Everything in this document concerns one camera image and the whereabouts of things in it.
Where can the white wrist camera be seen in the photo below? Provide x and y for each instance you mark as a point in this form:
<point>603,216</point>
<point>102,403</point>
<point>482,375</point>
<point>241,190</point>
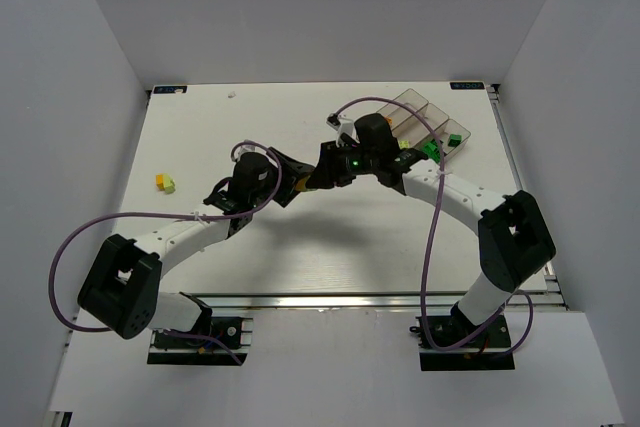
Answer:
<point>344,128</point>
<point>242,148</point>

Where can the aluminium front rail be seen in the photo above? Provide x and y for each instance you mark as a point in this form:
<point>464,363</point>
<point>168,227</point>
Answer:
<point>543,300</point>

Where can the green curved lego brick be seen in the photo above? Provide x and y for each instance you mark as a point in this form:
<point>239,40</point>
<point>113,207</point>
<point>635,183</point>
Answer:
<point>432,150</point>

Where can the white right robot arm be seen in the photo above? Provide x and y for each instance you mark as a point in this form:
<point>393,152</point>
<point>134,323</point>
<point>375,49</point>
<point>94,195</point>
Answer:
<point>514,240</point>

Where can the orange rounded lego brick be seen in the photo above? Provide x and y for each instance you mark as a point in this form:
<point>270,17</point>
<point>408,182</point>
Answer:
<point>301,185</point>

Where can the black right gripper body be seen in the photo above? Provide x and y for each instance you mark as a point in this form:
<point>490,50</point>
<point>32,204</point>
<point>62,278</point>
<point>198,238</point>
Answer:
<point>326,167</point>

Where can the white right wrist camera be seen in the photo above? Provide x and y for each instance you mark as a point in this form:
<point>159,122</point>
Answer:
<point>344,128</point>

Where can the orange small lego brick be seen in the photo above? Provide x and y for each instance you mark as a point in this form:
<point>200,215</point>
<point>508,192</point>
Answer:
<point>161,181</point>

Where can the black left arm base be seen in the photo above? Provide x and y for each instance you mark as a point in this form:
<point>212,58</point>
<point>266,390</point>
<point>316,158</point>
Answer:
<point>226,343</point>

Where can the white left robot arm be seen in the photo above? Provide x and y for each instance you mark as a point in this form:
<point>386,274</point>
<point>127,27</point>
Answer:
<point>122,288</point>

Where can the pale green small lego brick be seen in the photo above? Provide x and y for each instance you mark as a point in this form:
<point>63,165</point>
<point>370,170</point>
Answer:
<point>169,186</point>

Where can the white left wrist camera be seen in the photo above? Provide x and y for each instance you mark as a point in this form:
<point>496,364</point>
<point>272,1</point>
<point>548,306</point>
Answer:
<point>242,148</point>

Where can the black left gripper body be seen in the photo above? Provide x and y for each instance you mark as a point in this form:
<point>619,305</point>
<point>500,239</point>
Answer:
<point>289,177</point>

